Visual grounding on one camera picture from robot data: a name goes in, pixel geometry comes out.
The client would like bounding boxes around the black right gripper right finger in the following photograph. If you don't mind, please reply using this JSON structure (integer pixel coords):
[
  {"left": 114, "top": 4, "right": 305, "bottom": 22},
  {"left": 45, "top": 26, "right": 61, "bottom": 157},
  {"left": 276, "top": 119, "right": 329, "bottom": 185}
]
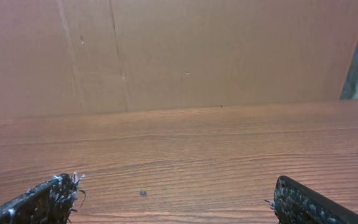
[{"left": 269, "top": 175, "right": 358, "bottom": 224}]

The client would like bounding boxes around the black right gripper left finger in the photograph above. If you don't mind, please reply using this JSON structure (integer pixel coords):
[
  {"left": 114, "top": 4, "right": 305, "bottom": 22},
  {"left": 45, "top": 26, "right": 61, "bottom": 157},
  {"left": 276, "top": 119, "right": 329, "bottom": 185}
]
[{"left": 0, "top": 172, "right": 85, "bottom": 224}]

